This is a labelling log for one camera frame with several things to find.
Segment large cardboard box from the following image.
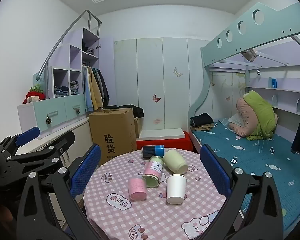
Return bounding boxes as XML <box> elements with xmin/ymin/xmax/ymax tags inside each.
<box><xmin>88</xmin><ymin>107</ymin><xmax>137</xmax><ymax>167</ymax></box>

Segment grey metal handrail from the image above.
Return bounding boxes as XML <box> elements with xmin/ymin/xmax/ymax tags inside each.
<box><xmin>36</xmin><ymin>10</ymin><xmax>102</xmax><ymax>80</ymax></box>

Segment folded black clothes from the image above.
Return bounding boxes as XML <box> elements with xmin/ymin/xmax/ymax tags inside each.
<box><xmin>190</xmin><ymin>112</ymin><xmax>215</xmax><ymax>132</ymax></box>

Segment teal printed bed sheet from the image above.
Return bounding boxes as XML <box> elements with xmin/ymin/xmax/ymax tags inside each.
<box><xmin>191</xmin><ymin>117</ymin><xmax>300</xmax><ymax>233</ymax></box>

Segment white pillow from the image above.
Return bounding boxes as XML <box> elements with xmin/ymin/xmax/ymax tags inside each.
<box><xmin>226</xmin><ymin>114</ymin><xmax>243</xmax><ymax>127</ymax></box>

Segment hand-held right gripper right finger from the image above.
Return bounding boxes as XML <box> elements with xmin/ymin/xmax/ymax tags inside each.
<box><xmin>199</xmin><ymin>144</ymin><xmax>283</xmax><ymax>240</ymax></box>

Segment white wall shelf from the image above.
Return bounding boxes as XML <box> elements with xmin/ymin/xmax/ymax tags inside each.
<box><xmin>245</xmin><ymin>76</ymin><xmax>300</xmax><ymax>116</ymax></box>

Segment folded grey clothes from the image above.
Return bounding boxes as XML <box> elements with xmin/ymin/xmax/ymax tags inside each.
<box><xmin>70</xmin><ymin>80</ymin><xmax>80</xmax><ymax>95</ymax></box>

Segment dark clothes on shelf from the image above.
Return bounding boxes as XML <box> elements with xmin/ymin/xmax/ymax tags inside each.
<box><xmin>82</xmin><ymin>42</ymin><xmax>95</xmax><ymax>55</ymax></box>

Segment small cardboard box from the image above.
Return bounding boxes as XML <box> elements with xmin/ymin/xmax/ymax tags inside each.
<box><xmin>134</xmin><ymin>117</ymin><xmax>143</xmax><ymax>138</ymax></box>

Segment folded blue jeans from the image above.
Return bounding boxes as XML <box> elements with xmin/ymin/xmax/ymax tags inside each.
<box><xmin>54</xmin><ymin>86</ymin><xmax>70</xmax><ymax>98</ymax></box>

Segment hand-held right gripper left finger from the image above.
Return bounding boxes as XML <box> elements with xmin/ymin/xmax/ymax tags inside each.
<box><xmin>16</xmin><ymin>144</ymin><xmax>102</xmax><ymax>240</ymax></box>

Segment dark hanging jackets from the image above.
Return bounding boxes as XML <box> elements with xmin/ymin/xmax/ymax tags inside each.
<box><xmin>95</xmin><ymin>67</ymin><xmax>110</xmax><ymax>107</ymax></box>

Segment light blue hanging shirt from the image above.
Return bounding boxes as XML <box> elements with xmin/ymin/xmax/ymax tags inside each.
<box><xmin>81</xmin><ymin>65</ymin><xmax>94</xmax><ymax>113</ymax></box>

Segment red plush toy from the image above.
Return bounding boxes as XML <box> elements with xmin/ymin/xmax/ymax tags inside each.
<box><xmin>22</xmin><ymin>85</ymin><xmax>46</xmax><ymax>104</ymax></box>

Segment green blanket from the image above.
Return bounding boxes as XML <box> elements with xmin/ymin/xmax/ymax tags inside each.
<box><xmin>242</xmin><ymin>91</ymin><xmax>278</xmax><ymax>141</ymax></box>

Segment white paper cup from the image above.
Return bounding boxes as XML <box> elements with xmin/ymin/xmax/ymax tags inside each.
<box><xmin>166</xmin><ymin>174</ymin><xmax>187</xmax><ymax>205</ymax></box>

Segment stair-shaped storage cabinet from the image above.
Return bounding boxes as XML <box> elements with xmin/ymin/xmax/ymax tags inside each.
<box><xmin>15</xmin><ymin>27</ymin><xmax>100</xmax><ymax>165</ymax></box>

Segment light green bunk bed frame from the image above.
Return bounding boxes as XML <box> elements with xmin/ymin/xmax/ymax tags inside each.
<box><xmin>189</xmin><ymin>2</ymin><xmax>300</xmax><ymax>240</ymax></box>

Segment grey hanging bag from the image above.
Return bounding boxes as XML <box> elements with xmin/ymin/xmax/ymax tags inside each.
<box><xmin>241</xmin><ymin>49</ymin><xmax>257</xmax><ymax>62</ymax></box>

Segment pink cup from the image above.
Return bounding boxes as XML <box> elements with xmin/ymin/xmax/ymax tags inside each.
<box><xmin>128</xmin><ymin>177</ymin><xmax>147</xmax><ymax>201</ymax></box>

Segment green can with pink label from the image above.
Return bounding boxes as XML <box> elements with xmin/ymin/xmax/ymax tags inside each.
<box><xmin>142</xmin><ymin>155</ymin><xmax>165</xmax><ymax>188</ymax></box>

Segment white wardrobe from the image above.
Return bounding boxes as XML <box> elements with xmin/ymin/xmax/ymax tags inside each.
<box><xmin>114</xmin><ymin>37</ymin><xmax>210</xmax><ymax>132</ymax></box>

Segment red stool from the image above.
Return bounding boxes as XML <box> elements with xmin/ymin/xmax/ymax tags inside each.
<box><xmin>136</xmin><ymin>131</ymin><xmax>193</xmax><ymax>152</ymax></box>

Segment yellow hanging coat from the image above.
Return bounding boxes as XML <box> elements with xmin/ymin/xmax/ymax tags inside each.
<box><xmin>87</xmin><ymin>66</ymin><xmax>103</xmax><ymax>110</ymax></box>

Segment light green cup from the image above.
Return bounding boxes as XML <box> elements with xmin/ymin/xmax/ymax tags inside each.
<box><xmin>163</xmin><ymin>149</ymin><xmax>189</xmax><ymax>175</ymax></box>

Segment white board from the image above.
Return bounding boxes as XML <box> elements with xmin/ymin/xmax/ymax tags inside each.
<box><xmin>136</xmin><ymin>128</ymin><xmax>186</xmax><ymax>140</ymax></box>

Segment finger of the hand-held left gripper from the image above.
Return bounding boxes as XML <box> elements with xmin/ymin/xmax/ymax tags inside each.
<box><xmin>0</xmin><ymin>130</ymin><xmax>76</xmax><ymax>187</ymax></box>
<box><xmin>0</xmin><ymin>126</ymin><xmax>40</xmax><ymax>161</ymax></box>

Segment black and blue can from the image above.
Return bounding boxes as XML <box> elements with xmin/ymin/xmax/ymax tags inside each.
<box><xmin>142</xmin><ymin>144</ymin><xmax>165</xmax><ymax>159</ymax></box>

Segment pink checked tablecloth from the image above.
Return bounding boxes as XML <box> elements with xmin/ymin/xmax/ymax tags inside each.
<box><xmin>83</xmin><ymin>149</ymin><xmax>243</xmax><ymax>240</ymax></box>

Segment black cloth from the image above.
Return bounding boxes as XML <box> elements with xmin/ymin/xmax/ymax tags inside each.
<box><xmin>104</xmin><ymin>105</ymin><xmax>144</xmax><ymax>118</ymax></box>

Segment person's left hand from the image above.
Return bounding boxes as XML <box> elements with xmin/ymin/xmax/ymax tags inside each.
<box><xmin>0</xmin><ymin>203</ymin><xmax>14</xmax><ymax>224</ymax></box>

